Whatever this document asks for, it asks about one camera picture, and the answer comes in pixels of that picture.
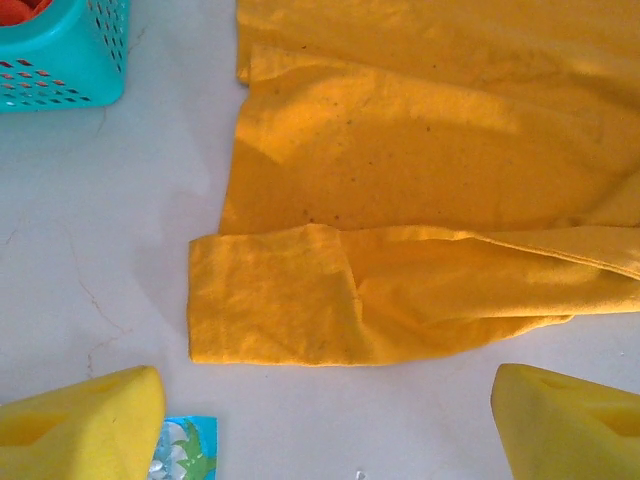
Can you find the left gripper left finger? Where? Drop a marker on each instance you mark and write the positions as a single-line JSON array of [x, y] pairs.
[[75, 435]]

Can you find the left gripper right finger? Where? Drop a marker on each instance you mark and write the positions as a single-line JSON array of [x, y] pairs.
[[565, 430]]

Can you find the yellow t-shirt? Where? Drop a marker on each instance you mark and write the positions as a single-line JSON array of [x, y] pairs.
[[400, 175]]

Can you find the blue printed snack packet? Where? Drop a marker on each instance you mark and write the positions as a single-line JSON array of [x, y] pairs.
[[195, 450]]

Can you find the teal plastic laundry basket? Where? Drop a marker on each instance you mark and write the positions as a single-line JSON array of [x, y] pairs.
[[60, 55]]

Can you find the red and black clothes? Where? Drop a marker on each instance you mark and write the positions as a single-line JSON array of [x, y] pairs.
[[20, 10]]

